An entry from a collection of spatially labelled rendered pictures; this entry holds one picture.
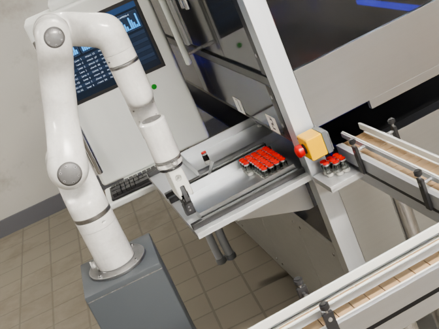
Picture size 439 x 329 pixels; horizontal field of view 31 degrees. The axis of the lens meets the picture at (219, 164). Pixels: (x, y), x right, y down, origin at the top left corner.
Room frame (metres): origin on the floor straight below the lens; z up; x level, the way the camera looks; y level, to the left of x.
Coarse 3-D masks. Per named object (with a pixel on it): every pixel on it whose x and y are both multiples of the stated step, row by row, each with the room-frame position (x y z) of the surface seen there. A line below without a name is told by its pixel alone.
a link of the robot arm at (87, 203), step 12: (96, 180) 2.31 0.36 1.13; (60, 192) 2.31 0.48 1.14; (72, 192) 2.28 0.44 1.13; (84, 192) 2.26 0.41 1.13; (96, 192) 2.26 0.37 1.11; (72, 204) 2.25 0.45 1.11; (84, 204) 2.22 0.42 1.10; (96, 204) 2.23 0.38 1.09; (108, 204) 2.27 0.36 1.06; (72, 216) 2.25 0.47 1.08; (84, 216) 2.22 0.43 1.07; (96, 216) 2.22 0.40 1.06
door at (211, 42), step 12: (192, 0) 2.87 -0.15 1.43; (180, 12) 3.13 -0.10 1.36; (192, 12) 2.95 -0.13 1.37; (204, 12) 2.77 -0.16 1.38; (192, 24) 3.02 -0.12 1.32; (204, 24) 2.84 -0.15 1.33; (192, 36) 3.10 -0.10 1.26; (204, 36) 2.91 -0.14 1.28; (216, 36) 2.75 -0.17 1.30; (204, 48) 2.99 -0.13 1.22; (216, 48) 2.81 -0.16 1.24
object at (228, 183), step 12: (228, 168) 2.54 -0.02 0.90; (240, 168) 2.55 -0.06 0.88; (288, 168) 2.31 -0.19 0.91; (204, 180) 2.53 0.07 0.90; (216, 180) 2.53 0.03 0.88; (228, 180) 2.49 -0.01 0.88; (240, 180) 2.45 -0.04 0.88; (252, 180) 2.41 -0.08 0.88; (264, 180) 2.30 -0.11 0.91; (204, 192) 2.48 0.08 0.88; (216, 192) 2.44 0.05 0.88; (228, 192) 2.40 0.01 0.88; (240, 192) 2.28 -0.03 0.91; (204, 204) 2.38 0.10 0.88; (216, 204) 2.27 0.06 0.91; (204, 216) 2.26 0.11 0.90
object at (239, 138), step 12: (252, 120) 2.92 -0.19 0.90; (228, 132) 2.90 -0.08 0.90; (240, 132) 2.90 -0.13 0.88; (252, 132) 2.85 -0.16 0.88; (264, 132) 2.79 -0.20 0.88; (204, 144) 2.88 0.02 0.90; (216, 144) 2.88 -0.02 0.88; (228, 144) 2.83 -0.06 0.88; (240, 144) 2.77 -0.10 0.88; (252, 144) 2.65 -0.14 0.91; (192, 156) 2.87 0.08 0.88; (216, 156) 2.76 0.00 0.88; (228, 156) 2.63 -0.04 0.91; (192, 168) 2.70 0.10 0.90; (204, 168) 2.61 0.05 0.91
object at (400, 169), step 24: (360, 144) 2.15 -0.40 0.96; (384, 144) 2.14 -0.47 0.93; (408, 144) 1.99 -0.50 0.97; (360, 168) 2.11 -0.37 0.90; (384, 168) 1.98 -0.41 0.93; (408, 168) 1.88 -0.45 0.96; (432, 168) 1.87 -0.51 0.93; (384, 192) 2.03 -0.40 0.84; (408, 192) 1.87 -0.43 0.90; (432, 192) 1.75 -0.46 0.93; (432, 216) 1.77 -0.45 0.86
